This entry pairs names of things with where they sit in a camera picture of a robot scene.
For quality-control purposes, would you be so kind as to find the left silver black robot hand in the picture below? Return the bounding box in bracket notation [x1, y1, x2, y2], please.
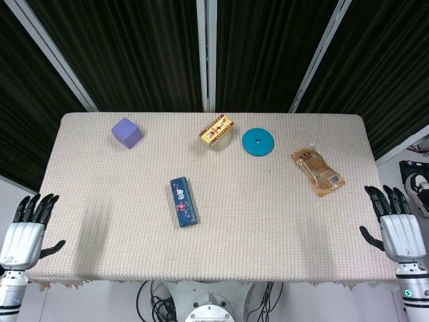
[0, 193, 66, 271]

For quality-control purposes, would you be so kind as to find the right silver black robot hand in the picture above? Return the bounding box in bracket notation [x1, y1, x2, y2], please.
[359, 185, 428, 264]

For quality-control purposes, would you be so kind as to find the blue glasses case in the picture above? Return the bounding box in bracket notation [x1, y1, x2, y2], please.
[169, 175, 198, 229]

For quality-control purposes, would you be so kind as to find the yellow red cardboard box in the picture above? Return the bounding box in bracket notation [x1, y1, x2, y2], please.
[199, 113, 236, 148]

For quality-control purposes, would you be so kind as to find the black white sneaker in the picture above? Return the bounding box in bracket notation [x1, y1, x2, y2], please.
[404, 172, 429, 218]

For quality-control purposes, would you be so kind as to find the black flat device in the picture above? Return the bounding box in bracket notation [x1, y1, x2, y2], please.
[398, 160, 429, 184]

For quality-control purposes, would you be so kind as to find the brown snack packet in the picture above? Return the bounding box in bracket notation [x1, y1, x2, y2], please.
[290, 140, 347, 199]

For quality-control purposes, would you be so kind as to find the dark partition panel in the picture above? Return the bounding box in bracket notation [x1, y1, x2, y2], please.
[216, 0, 328, 113]
[0, 0, 90, 195]
[25, 0, 206, 113]
[296, 0, 429, 161]

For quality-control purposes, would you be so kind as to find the purple foam cube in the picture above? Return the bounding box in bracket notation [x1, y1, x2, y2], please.
[111, 117, 143, 150]

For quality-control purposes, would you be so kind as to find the beige woven tablecloth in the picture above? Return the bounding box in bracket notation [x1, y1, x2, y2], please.
[25, 112, 399, 291]

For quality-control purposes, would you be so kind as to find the teal round disc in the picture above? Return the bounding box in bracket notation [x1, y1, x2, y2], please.
[241, 127, 275, 156]

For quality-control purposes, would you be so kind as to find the white robot torso base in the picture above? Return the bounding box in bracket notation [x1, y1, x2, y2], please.
[166, 280, 266, 322]

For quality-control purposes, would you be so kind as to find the black cable bundle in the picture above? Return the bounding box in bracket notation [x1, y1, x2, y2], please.
[245, 281, 284, 322]
[136, 280, 176, 322]

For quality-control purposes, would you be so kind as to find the white partition post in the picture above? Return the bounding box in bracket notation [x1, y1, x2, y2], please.
[8, 0, 99, 113]
[196, 0, 219, 113]
[288, 0, 353, 113]

